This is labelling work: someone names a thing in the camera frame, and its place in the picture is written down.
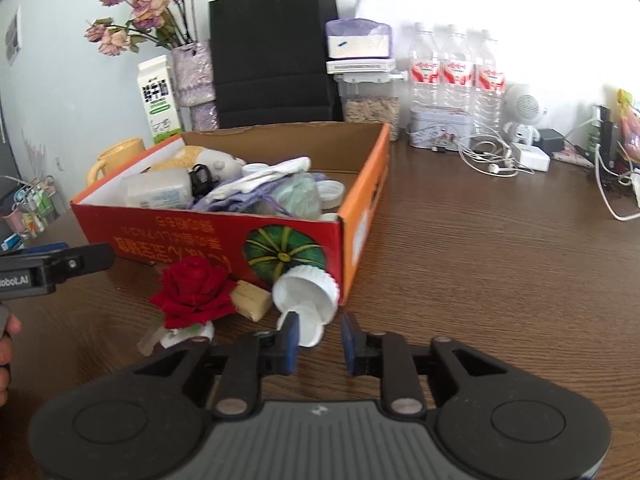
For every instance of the black paper bag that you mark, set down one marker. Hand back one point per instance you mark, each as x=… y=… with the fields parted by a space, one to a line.
x=269 y=62

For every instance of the beige soap block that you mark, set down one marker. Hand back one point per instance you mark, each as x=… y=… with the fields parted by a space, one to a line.
x=251 y=301

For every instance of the purple textured vase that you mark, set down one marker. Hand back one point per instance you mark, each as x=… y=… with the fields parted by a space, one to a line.
x=194 y=76

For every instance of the white milk carton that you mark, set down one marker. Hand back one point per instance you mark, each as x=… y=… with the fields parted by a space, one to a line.
x=158 y=97

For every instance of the purple tissue pack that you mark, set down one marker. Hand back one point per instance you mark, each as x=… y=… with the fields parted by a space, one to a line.
x=358 y=38

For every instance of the water bottle left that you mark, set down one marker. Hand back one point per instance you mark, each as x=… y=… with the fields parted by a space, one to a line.
x=424 y=67

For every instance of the purple cloth pouch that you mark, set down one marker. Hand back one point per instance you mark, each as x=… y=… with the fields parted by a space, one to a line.
x=295 y=196

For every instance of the white tin box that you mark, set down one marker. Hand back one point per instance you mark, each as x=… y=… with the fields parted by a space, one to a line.
x=439 y=128

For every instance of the black charger adapter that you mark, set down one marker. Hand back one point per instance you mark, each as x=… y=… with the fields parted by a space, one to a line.
x=550 y=141

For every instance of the red rose flower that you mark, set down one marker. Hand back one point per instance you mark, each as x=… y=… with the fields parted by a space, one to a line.
x=194 y=291

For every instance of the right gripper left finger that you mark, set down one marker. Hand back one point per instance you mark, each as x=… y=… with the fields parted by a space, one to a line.
x=147 y=420

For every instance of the yellow white plush toy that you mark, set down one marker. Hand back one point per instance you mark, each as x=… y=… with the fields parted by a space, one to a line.
x=220 y=164

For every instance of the water bottle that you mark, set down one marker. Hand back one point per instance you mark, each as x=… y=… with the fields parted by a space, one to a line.
x=489 y=83
x=456 y=70
x=424 y=67

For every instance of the water bottle right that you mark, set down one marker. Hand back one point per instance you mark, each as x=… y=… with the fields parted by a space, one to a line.
x=489 y=83

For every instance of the person left hand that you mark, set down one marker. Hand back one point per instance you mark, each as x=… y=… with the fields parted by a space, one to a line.
x=13 y=327

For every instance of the white plastic container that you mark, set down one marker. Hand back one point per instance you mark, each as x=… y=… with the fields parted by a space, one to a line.
x=162 y=189

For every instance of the white flat box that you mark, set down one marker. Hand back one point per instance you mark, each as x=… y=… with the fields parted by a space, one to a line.
x=361 y=66

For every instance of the red cardboard box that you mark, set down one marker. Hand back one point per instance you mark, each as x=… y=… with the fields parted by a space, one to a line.
x=257 y=249

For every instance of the yellow snack bag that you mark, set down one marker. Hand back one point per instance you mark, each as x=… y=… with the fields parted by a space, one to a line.
x=629 y=124

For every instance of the white face mask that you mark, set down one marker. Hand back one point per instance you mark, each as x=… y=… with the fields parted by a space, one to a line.
x=252 y=181

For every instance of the white jar lid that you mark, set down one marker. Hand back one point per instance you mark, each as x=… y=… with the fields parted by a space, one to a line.
x=331 y=193

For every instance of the clear seed container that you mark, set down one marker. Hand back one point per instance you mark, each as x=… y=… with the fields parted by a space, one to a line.
x=374 y=98

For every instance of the water bottle middle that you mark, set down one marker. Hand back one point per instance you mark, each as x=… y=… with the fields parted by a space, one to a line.
x=456 y=70

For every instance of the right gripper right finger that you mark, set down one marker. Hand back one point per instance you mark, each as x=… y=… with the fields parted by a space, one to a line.
x=488 y=418

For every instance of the white charger adapter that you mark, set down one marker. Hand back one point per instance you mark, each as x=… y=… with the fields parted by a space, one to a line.
x=530 y=157

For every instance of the dried pink flowers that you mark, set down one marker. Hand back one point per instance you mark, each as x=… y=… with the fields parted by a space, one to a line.
x=167 y=24

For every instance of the yellow ceramic mug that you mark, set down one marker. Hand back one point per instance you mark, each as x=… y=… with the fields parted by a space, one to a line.
x=115 y=157

